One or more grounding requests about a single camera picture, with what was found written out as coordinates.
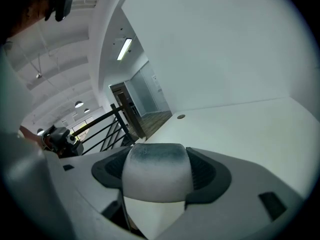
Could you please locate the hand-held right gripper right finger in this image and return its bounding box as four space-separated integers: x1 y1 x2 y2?
149 147 309 240

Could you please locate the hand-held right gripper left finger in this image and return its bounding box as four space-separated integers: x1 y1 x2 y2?
59 145 151 240

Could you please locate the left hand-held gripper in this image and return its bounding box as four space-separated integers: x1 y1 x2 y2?
41 124 85 159

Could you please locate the person's left forearm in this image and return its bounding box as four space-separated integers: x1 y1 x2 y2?
19 124 46 147

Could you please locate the black metal railing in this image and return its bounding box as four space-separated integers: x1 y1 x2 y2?
76 103 142 156

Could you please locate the white table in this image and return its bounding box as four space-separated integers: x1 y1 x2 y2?
136 95 320 202

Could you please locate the frosted glass partition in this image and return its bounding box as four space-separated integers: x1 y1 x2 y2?
124 60 173 118

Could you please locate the rectangular ceiling light panel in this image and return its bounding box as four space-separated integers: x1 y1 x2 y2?
116 37 133 62

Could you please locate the person's head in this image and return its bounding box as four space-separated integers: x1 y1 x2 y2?
0 0 61 44

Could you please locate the brown wooden post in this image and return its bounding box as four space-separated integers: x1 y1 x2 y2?
116 91 147 139

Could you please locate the black head-mounted camera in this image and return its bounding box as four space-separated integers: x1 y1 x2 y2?
44 0 80 23

